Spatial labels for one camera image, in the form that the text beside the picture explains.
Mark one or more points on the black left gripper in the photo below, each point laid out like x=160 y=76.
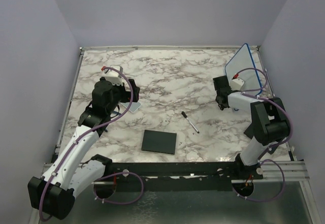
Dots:
x=127 y=94

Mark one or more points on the blue-framed whiteboard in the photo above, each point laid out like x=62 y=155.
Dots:
x=242 y=63

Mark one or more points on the white black whiteboard marker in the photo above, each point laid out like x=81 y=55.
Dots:
x=190 y=122

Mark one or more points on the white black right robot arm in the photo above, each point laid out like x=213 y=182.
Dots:
x=270 y=124

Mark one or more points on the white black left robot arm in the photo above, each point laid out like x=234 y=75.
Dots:
x=54 y=193

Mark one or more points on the small white-framed grey tablet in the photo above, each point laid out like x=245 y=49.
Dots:
x=134 y=106

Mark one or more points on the black rectangular eraser pad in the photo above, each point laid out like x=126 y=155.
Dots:
x=159 y=142

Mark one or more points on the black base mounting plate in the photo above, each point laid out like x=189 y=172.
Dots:
x=107 y=176

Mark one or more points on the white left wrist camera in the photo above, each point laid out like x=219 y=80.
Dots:
x=112 y=76

